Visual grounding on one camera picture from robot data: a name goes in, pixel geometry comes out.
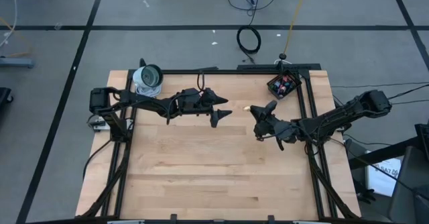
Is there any black coiled cable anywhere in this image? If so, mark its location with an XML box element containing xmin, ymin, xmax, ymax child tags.
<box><xmin>236</xmin><ymin>25</ymin><xmax>262</xmax><ymax>64</ymax></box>

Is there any yellow hanging cable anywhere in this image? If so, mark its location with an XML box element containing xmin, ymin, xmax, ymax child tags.
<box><xmin>283</xmin><ymin>0</ymin><xmax>311</xmax><ymax>56</ymax></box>

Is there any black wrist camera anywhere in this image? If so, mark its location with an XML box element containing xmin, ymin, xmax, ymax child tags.
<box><xmin>273</xmin><ymin>121</ymin><xmax>298</xmax><ymax>143</ymax></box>
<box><xmin>180</xmin><ymin>88</ymin><xmax>202</xmax><ymax>105</ymax></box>

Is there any long white cable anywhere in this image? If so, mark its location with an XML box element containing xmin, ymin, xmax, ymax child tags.
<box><xmin>0</xmin><ymin>0</ymin><xmax>18</xmax><ymax>48</ymax></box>

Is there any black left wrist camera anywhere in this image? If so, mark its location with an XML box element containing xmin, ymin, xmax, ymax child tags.
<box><xmin>180</xmin><ymin>88</ymin><xmax>202</xmax><ymax>105</ymax></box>

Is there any black caster base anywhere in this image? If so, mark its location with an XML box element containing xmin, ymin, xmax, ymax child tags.
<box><xmin>0</xmin><ymin>87</ymin><xmax>14</xmax><ymax>110</ymax></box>

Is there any black stand beam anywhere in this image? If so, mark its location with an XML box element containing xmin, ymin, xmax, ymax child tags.
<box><xmin>348</xmin><ymin>135</ymin><xmax>429</xmax><ymax>170</ymax></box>

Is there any white printed sheet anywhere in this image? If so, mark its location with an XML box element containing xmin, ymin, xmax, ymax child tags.
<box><xmin>365</xmin><ymin>157</ymin><xmax>402</xmax><ymax>198</ymax></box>

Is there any black monitor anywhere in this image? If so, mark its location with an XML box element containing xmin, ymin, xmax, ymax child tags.
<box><xmin>414</xmin><ymin>122</ymin><xmax>429</xmax><ymax>161</ymax></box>

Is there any black mounting plate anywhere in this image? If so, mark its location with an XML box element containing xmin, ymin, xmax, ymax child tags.
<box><xmin>237</xmin><ymin>62</ymin><xmax>322</xmax><ymax>71</ymax></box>

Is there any silver arm base bracket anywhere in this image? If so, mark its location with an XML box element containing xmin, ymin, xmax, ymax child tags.
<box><xmin>88</xmin><ymin>118</ymin><xmax>110</xmax><ymax>133</ymax></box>

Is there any white coiled cable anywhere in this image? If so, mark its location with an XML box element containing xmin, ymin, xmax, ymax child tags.
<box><xmin>134</xmin><ymin>82</ymin><xmax>163</xmax><ymax>100</ymax></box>

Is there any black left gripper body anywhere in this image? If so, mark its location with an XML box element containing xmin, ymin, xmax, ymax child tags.
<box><xmin>196</xmin><ymin>89</ymin><xmax>215</xmax><ymax>128</ymax></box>

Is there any thin black cable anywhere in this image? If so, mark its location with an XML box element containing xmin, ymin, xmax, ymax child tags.
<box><xmin>331</xmin><ymin>81</ymin><xmax>429</xmax><ymax>88</ymax></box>

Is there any long black cable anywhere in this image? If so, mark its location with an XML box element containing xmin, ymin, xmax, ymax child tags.
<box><xmin>227</xmin><ymin>0</ymin><xmax>285</xmax><ymax>27</ymax></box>

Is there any black aluminium table frame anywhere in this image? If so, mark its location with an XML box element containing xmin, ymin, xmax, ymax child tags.
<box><xmin>75</xmin><ymin>62</ymin><xmax>361</xmax><ymax>224</ymax></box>

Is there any black plastic lattice basket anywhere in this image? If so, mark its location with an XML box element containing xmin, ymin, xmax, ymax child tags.
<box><xmin>266</xmin><ymin>68</ymin><xmax>302</xmax><ymax>100</ymax></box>

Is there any grey metal foot bar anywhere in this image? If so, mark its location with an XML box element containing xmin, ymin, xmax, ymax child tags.
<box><xmin>0</xmin><ymin>56</ymin><xmax>36</xmax><ymax>68</ymax></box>

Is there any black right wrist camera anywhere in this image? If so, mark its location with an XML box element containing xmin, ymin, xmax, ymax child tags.
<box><xmin>273</xmin><ymin>121</ymin><xmax>298</xmax><ymax>143</ymax></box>

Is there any orange cable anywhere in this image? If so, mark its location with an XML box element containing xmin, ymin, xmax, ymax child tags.
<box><xmin>0</xmin><ymin>15</ymin><xmax>34</xmax><ymax>58</ymax></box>

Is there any grey office chair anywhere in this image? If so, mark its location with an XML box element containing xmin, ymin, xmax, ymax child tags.
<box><xmin>387</xmin><ymin>145</ymin><xmax>429</xmax><ymax>224</ymax></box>

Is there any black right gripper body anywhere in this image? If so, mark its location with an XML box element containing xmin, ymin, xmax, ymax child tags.
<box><xmin>253</xmin><ymin>111</ymin><xmax>279</xmax><ymax>140</ymax></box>

